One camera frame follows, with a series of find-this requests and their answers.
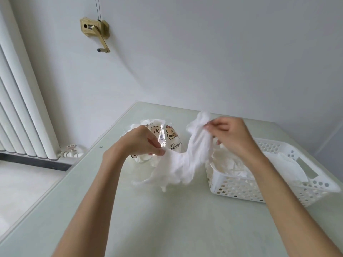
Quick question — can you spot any person's left hand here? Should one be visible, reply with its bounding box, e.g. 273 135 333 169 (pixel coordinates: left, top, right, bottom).
103 125 166 166

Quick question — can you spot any person's right hand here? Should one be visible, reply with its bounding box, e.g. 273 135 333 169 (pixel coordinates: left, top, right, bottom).
204 117 265 166

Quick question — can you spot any stack of white gloves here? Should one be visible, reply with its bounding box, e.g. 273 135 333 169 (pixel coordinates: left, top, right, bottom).
210 151 309 182

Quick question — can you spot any clear bear-print plastic bag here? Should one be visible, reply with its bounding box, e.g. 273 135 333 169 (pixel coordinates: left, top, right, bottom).
123 117 185 172

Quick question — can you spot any white cotton glove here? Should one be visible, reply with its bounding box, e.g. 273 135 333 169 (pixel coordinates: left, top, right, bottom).
133 111 223 192

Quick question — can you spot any white perforated plastic basket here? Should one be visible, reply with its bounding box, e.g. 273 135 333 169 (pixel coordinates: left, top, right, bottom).
205 137 341 208

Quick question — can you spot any person's left forearm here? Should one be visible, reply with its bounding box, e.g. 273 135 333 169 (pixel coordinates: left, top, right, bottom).
52 155 126 257

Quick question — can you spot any person's right forearm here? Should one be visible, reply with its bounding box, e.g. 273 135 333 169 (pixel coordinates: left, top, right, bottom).
248 152 343 257

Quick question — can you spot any white radiator valve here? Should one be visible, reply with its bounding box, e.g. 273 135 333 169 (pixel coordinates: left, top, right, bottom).
59 143 84 158

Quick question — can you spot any white column radiator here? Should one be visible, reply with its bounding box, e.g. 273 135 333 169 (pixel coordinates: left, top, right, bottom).
0 0 61 160

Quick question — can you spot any brass wall crank winch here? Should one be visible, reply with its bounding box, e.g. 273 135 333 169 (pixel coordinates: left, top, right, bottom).
80 16 110 54

